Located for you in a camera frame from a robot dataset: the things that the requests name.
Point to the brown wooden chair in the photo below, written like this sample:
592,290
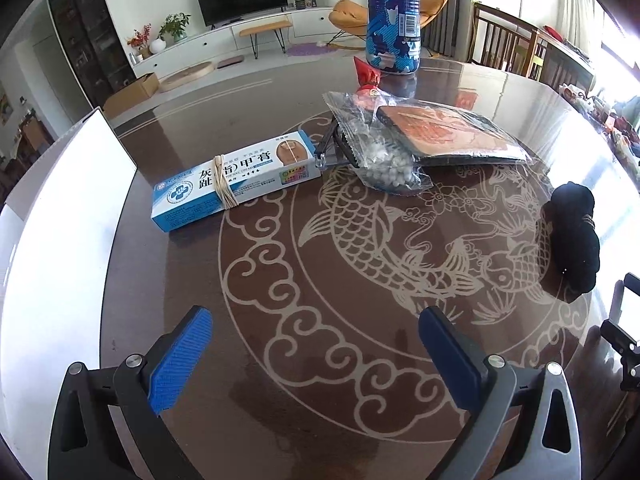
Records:
505,40

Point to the dark glass display cabinet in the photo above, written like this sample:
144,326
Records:
95,35

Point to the round beige floor cushion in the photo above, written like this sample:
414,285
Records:
187,72

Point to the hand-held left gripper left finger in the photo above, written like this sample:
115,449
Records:
180,360

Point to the brown fish-patterned glass desktop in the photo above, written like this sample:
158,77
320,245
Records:
350,270

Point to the orange phone case in bag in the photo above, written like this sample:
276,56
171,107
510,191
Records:
450,135

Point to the red wrapped candy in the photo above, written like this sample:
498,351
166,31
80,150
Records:
367,76

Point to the cardboard box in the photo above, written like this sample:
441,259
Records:
132,92

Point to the white television cabinet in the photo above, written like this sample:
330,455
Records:
210,42

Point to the blue white ointment box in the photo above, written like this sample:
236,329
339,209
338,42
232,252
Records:
240,175

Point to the wooden bench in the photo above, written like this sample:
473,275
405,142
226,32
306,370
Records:
265,28

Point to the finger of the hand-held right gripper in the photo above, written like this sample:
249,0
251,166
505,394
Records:
618,292
622,337

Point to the blue camouflage bottle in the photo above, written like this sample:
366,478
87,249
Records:
392,20

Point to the black cloth with band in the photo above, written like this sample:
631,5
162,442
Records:
570,240

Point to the grey curtain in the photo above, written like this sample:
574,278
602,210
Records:
447,5

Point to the clear cotton swab pack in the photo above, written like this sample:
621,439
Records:
390,160

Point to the bushy green potted plant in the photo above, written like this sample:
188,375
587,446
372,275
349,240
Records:
175,27

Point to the orange lounge chair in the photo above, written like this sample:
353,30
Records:
350,15

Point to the purple floor rug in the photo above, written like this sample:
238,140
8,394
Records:
307,50

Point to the red flower arrangement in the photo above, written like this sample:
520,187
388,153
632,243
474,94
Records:
139,40

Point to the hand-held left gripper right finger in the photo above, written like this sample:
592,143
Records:
450,360

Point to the cluttered wooden sideboard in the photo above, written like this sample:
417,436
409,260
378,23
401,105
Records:
585,75

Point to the white round vase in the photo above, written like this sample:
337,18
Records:
157,46

